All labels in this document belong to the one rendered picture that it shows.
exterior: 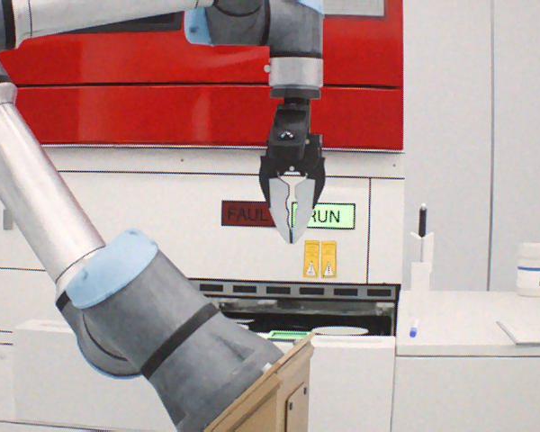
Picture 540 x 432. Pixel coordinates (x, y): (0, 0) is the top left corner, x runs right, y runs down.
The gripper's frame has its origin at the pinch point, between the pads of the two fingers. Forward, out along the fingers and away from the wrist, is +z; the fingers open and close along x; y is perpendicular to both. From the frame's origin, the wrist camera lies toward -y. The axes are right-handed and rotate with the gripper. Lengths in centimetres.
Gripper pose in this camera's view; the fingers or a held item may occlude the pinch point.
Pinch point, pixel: (291, 235)
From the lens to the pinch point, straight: 166.4
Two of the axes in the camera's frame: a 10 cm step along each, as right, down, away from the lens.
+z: -0.2, 10.0, 0.5
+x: -9.9, -0.3, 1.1
